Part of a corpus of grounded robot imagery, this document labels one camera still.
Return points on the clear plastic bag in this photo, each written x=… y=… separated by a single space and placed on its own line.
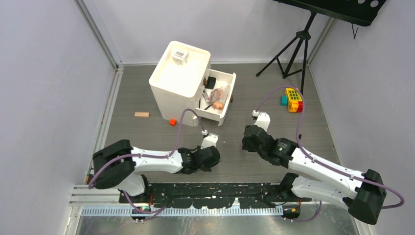
x=219 y=94

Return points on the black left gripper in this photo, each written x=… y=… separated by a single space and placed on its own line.
x=207 y=168

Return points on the small orange red cube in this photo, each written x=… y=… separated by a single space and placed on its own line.
x=173 y=122

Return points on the black compact case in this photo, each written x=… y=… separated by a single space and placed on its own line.
x=210 y=83

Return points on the yellow toy block house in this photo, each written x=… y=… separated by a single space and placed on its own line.
x=294 y=97

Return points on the tan wooden block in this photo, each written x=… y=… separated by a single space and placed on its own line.
x=142 y=114

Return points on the black music stand tray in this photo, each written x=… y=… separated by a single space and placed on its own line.
x=359 y=12

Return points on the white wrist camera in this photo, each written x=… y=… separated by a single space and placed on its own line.
x=262 y=119
x=209 y=139

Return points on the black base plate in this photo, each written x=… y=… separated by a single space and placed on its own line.
x=215 y=195

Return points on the white barcode box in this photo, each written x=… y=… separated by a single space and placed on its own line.
x=180 y=57

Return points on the beige makeup sponge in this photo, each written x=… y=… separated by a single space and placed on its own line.
x=218 y=105

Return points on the red toy block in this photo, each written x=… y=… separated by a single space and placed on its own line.
x=300 y=107

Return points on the teal wooden block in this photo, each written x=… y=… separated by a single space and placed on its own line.
x=284 y=100

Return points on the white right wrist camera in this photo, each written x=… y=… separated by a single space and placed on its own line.
x=262 y=119

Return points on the white drawer organizer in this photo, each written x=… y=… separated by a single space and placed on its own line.
x=176 y=88

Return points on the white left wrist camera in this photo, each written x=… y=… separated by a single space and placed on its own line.
x=209 y=139

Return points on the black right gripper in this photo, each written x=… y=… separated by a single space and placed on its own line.
x=247 y=146

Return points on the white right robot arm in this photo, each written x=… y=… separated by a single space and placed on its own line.
x=360 y=193

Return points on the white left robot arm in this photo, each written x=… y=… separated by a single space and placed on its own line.
x=120 y=165

